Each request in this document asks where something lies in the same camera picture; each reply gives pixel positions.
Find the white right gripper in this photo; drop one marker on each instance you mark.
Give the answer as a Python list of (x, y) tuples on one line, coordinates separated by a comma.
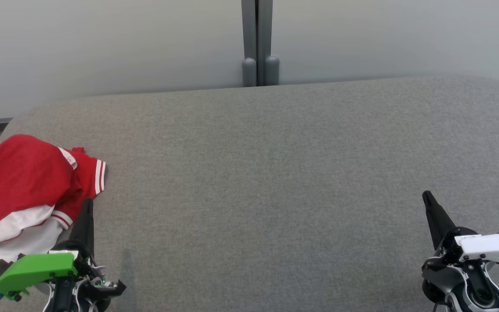
[(492, 247)]

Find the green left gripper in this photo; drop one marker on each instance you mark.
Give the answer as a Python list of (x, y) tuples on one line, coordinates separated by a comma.
[(33, 271)]

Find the red white basketball jersey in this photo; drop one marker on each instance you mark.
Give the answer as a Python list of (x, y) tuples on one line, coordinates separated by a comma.
[(88, 173)]

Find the red shorts white side stripe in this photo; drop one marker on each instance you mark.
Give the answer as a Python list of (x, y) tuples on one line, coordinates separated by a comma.
[(15, 173)]

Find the grey cylindrical post cap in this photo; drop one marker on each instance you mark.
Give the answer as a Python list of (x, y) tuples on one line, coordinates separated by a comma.
[(249, 71), (271, 69)]

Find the grey metal partition post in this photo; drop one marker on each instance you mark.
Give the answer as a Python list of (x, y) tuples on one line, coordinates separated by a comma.
[(257, 26)]

